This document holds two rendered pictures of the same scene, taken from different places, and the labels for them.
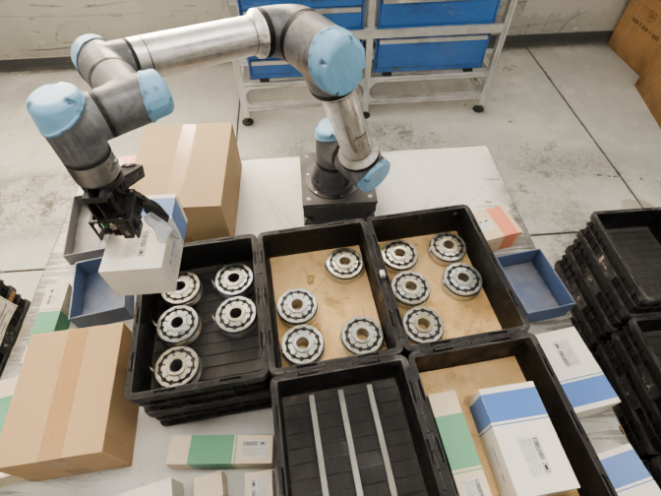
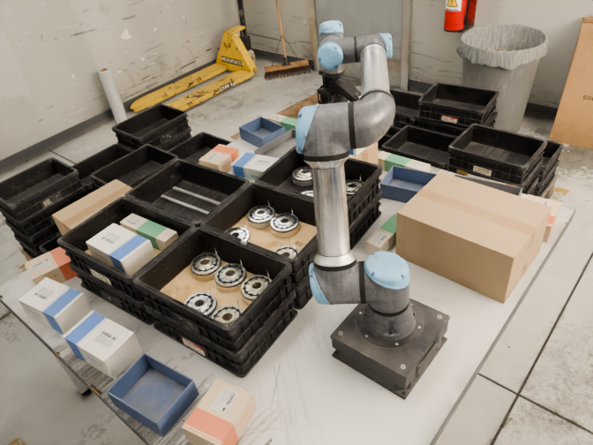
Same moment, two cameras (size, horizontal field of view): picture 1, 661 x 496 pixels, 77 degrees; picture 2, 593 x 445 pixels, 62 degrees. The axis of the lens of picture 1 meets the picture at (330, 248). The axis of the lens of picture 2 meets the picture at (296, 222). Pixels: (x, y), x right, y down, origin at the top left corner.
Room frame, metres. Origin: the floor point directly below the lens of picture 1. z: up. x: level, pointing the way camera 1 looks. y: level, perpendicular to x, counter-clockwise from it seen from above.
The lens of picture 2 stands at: (1.59, -0.80, 1.94)
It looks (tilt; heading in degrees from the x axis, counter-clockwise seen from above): 38 degrees down; 139
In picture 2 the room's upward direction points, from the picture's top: 8 degrees counter-clockwise
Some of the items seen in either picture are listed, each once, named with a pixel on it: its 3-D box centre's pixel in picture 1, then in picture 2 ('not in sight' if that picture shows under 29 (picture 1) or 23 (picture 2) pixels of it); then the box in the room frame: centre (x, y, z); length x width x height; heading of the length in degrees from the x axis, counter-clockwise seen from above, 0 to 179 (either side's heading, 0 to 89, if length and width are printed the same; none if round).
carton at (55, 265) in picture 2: not in sight; (53, 267); (-0.12, -0.55, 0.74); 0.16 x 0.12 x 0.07; 82
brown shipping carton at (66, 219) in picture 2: not in sight; (105, 220); (-0.16, -0.28, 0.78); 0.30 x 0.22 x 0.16; 93
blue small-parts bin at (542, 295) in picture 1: (529, 285); (153, 393); (0.65, -0.60, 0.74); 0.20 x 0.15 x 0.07; 12
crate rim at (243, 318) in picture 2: (440, 271); (212, 275); (0.58, -0.28, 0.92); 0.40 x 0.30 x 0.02; 10
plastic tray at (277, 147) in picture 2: not in sight; (288, 148); (0.00, 0.62, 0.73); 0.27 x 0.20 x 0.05; 90
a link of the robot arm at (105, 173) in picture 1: (95, 165); (333, 64); (0.53, 0.39, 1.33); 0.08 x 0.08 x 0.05
